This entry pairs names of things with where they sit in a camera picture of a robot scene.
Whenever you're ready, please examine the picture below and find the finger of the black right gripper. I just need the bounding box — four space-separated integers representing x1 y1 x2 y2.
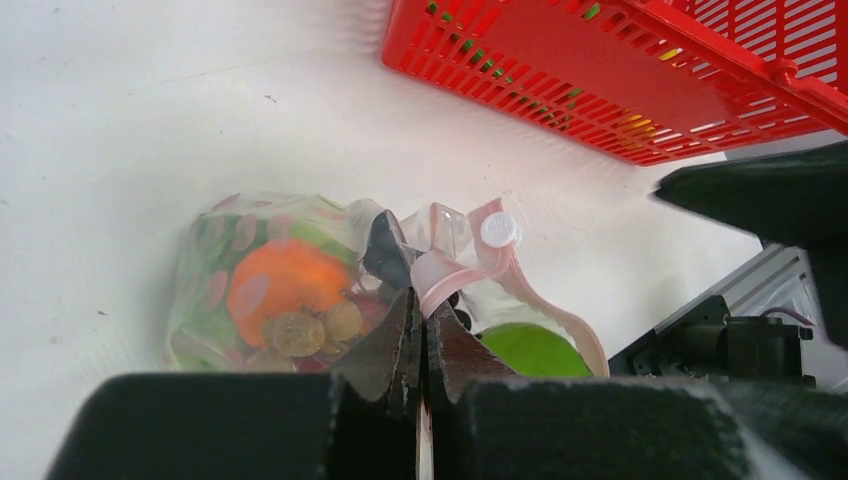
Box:
654 141 847 249

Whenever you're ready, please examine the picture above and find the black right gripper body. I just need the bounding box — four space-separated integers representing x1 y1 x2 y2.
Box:
798 238 847 350

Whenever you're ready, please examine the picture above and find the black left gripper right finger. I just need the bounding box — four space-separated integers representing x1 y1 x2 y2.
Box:
426 302 520 424

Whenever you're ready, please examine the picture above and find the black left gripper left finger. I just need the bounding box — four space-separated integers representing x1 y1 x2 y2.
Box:
331 289 424 423

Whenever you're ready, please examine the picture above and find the green mangosteen fruit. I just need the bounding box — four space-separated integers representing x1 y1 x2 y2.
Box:
477 323 592 378

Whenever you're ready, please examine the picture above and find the orange fruit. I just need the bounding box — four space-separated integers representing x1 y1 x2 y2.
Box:
226 239 352 348

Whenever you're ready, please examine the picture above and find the clear zip top bag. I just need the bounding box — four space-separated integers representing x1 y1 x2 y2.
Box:
165 193 609 377

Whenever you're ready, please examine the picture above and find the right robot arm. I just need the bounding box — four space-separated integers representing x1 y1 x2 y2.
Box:
609 141 847 388

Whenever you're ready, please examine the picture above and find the yellow fruit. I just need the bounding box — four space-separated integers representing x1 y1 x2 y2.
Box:
617 114 657 149

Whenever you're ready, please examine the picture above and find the red plastic basket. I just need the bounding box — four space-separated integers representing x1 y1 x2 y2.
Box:
382 0 847 166

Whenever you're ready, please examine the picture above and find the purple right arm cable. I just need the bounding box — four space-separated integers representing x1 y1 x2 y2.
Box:
758 305 816 327

